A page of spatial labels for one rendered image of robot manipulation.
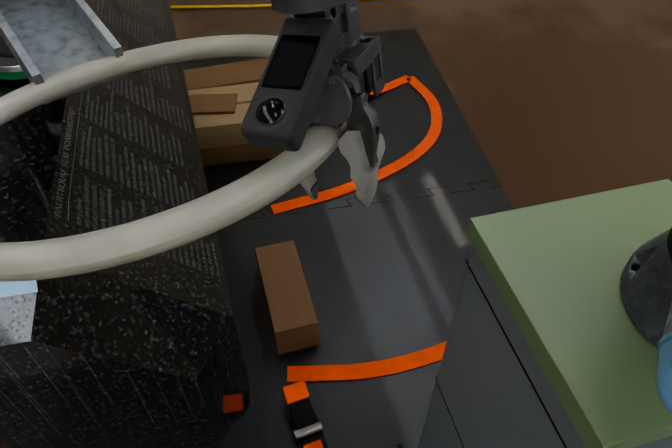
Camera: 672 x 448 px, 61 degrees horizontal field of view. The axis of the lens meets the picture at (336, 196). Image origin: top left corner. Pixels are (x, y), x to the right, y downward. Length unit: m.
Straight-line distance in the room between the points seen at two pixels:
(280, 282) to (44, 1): 0.94
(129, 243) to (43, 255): 0.06
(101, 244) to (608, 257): 0.60
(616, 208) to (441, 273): 1.02
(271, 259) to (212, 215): 1.24
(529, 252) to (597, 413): 0.21
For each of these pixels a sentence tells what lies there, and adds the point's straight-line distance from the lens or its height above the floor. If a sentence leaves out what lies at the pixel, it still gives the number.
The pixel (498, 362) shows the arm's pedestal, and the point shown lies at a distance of 0.85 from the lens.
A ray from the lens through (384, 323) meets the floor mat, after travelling 1.69.
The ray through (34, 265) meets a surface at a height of 1.12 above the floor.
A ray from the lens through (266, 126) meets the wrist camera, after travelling 0.43.
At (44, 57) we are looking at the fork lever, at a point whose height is 1.00.
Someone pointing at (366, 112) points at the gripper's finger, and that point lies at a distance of 0.49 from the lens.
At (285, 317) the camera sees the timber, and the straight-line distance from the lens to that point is 1.56.
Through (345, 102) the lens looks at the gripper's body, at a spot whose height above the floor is 1.16.
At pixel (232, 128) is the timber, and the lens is 2.07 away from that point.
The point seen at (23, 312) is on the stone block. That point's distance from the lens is 0.92.
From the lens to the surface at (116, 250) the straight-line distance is 0.45.
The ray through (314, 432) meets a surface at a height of 0.04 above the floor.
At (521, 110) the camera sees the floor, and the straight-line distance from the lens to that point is 2.54.
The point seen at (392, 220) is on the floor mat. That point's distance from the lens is 1.94.
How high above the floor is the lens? 1.45
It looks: 46 degrees down
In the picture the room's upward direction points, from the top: straight up
